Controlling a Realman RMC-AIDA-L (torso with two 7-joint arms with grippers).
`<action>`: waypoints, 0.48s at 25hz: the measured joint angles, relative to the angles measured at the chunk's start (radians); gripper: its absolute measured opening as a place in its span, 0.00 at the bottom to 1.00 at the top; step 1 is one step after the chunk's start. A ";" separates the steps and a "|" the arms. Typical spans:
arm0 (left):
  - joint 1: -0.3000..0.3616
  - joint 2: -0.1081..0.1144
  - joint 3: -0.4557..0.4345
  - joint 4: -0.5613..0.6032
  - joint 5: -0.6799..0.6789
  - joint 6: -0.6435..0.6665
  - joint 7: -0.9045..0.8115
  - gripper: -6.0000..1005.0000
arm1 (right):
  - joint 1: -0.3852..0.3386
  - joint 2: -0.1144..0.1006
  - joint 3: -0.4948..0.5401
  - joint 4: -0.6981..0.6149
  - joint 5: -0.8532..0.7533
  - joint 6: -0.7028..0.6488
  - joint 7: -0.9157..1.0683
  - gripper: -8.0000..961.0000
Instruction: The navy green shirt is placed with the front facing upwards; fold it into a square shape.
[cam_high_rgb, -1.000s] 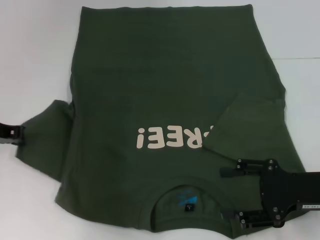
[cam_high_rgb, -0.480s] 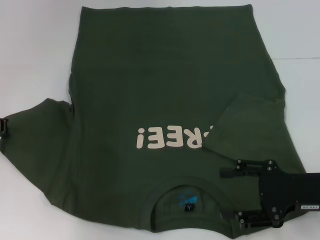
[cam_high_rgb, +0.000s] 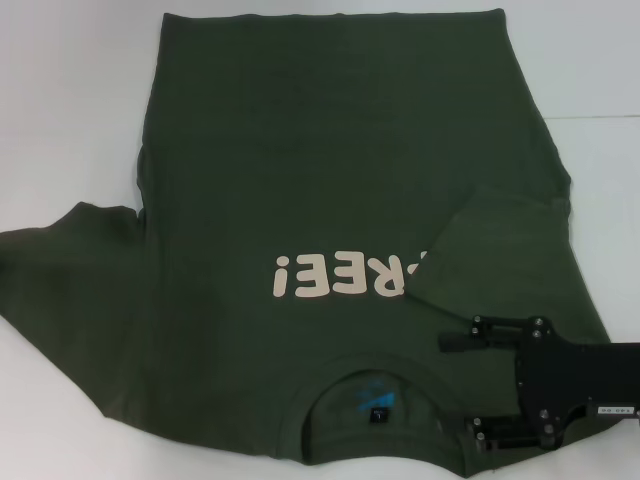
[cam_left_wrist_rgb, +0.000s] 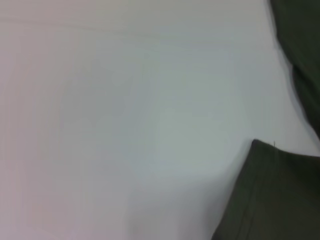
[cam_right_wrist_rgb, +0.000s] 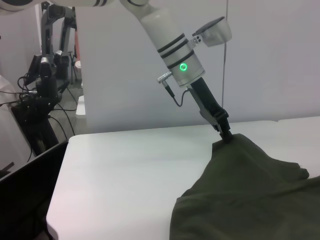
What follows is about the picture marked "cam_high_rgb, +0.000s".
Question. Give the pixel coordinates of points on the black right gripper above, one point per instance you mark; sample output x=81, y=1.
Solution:
x=570, y=375

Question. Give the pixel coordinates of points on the dark green printed t-shirt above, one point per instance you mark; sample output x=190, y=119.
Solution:
x=300, y=150

